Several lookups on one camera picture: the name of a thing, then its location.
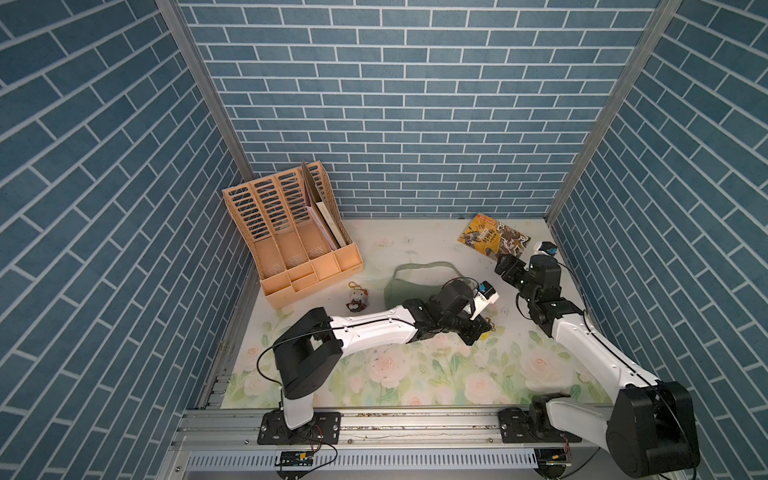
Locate green corduroy shoulder bag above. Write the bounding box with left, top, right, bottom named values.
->
left=383, top=261, right=462, bottom=309

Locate red white kitty charm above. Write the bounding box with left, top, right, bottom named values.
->
left=346, top=281, right=368, bottom=313

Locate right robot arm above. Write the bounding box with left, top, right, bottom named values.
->
left=495, top=248, right=700, bottom=478

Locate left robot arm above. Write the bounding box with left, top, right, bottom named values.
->
left=271, top=277, right=499, bottom=430

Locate colourful comic booklet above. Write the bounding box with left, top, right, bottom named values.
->
left=458, top=214, right=530, bottom=260

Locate floral table mat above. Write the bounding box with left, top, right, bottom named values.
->
left=213, top=219, right=608, bottom=409

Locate right electronics box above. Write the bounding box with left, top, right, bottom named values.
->
left=534, top=448, right=572, bottom=479

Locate beige file folder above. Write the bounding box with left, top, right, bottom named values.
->
left=301, top=162, right=347, bottom=248

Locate pink file folder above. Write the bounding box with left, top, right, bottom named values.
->
left=304, top=177, right=339, bottom=250

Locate green circuit board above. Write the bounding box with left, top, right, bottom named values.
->
left=276, top=451, right=314, bottom=470

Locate peach plastic file organizer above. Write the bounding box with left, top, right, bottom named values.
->
left=223, top=162, right=363, bottom=309

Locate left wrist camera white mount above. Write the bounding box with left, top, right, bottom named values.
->
left=465, top=281, right=499, bottom=320

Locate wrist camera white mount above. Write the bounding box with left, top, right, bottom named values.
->
left=535, top=241, right=558, bottom=257
left=465, top=281, right=499, bottom=320

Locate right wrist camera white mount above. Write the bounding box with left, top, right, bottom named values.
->
left=535, top=241, right=558, bottom=257

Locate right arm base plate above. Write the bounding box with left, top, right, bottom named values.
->
left=498, top=393, right=582, bottom=444

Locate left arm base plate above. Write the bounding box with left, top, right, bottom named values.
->
left=257, top=409, right=342, bottom=446

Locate aluminium mounting rail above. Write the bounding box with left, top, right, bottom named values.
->
left=161, top=406, right=667, bottom=451

